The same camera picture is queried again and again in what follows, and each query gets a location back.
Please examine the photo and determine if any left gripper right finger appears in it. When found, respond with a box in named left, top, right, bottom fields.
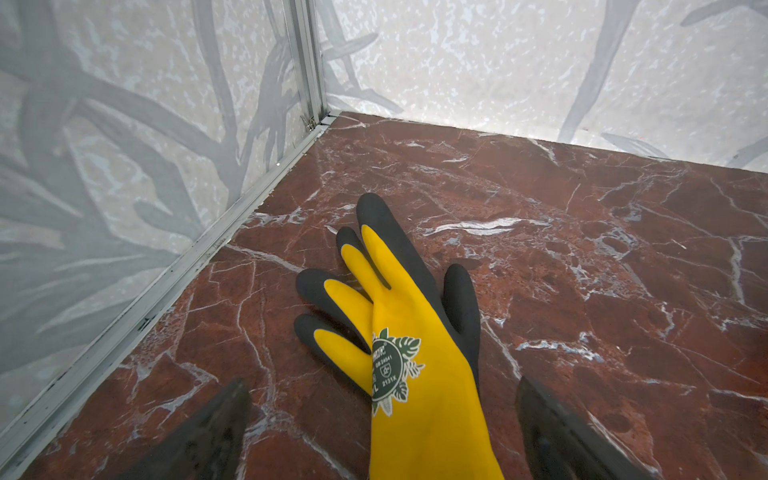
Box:
left=515, top=376, right=651, bottom=479

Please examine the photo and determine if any aluminium frame rail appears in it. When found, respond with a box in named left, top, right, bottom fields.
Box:
left=1, top=1, right=323, bottom=479

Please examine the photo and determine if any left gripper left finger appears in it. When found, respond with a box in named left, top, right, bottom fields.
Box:
left=119, top=378, right=251, bottom=479

